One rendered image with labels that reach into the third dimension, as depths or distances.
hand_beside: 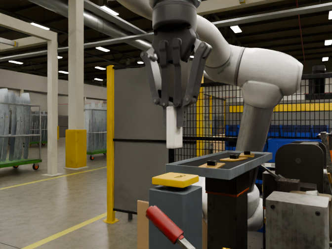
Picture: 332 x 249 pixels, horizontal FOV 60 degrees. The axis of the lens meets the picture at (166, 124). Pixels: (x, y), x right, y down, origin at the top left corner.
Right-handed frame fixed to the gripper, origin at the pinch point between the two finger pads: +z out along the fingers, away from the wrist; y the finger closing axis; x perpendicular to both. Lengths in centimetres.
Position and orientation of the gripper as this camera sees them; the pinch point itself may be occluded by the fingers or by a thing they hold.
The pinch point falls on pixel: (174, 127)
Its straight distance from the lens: 48.8
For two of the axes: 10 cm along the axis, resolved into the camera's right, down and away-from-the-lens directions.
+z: 0.0, 10.0, 0.0
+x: 5.2, 0.0, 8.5
